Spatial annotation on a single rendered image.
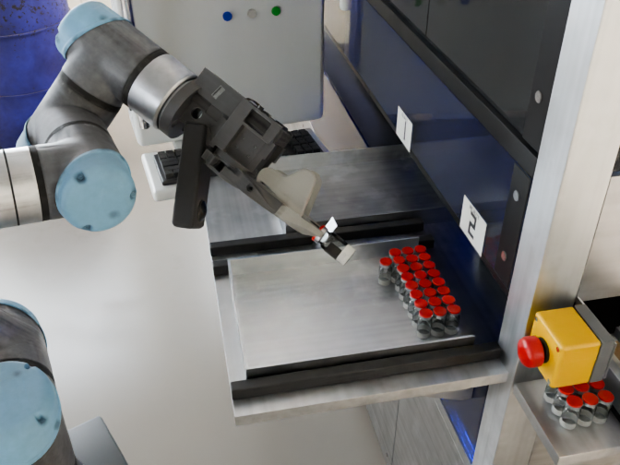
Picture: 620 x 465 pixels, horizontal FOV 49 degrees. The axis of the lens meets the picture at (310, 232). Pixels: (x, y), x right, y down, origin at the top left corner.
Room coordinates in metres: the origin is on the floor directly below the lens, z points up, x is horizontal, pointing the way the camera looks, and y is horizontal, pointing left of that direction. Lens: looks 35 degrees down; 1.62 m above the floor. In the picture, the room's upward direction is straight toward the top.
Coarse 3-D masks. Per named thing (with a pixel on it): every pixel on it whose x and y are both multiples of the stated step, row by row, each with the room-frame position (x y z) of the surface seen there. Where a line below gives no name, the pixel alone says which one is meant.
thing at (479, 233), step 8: (464, 200) 0.92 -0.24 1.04; (464, 208) 0.91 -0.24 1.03; (472, 208) 0.89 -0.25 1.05; (464, 216) 0.91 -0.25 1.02; (480, 216) 0.86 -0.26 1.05; (464, 224) 0.91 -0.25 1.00; (480, 224) 0.86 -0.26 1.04; (464, 232) 0.90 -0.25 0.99; (472, 232) 0.87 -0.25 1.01; (480, 232) 0.85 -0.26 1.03; (472, 240) 0.87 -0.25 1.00; (480, 240) 0.85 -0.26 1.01; (480, 248) 0.84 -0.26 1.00
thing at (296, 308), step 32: (256, 256) 0.94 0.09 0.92; (288, 256) 0.95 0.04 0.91; (320, 256) 0.96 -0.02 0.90; (352, 256) 0.97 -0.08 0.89; (384, 256) 0.98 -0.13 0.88; (256, 288) 0.89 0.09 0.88; (288, 288) 0.89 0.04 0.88; (320, 288) 0.89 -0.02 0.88; (352, 288) 0.89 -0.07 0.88; (384, 288) 0.89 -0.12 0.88; (256, 320) 0.81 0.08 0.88; (288, 320) 0.81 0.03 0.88; (320, 320) 0.81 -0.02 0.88; (352, 320) 0.81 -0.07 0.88; (384, 320) 0.81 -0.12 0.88; (256, 352) 0.74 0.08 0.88; (288, 352) 0.74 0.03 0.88; (320, 352) 0.74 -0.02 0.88; (352, 352) 0.71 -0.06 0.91; (384, 352) 0.72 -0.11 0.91; (416, 352) 0.73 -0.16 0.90
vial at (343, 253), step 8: (328, 232) 0.61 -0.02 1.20; (320, 240) 0.60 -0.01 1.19; (328, 240) 0.60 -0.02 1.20; (336, 240) 0.60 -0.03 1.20; (328, 248) 0.59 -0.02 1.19; (336, 248) 0.59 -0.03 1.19; (344, 248) 0.59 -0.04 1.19; (352, 248) 0.59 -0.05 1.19; (336, 256) 0.59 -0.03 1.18; (344, 256) 0.58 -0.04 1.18; (344, 264) 0.58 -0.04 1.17
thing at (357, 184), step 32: (288, 160) 1.29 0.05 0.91; (320, 160) 1.31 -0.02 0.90; (352, 160) 1.32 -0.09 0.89; (384, 160) 1.34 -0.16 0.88; (320, 192) 1.20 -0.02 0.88; (352, 192) 1.20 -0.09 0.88; (384, 192) 1.20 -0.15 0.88; (416, 192) 1.20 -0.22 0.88; (320, 224) 1.05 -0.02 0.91; (352, 224) 1.06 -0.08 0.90
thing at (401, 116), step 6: (402, 114) 1.23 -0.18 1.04; (402, 120) 1.22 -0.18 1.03; (408, 120) 1.19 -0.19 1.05; (402, 126) 1.22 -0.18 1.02; (408, 126) 1.19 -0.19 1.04; (396, 132) 1.25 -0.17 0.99; (402, 132) 1.22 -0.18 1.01; (408, 132) 1.19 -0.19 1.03; (402, 138) 1.21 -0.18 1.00; (408, 138) 1.18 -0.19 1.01; (408, 144) 1.18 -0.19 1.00
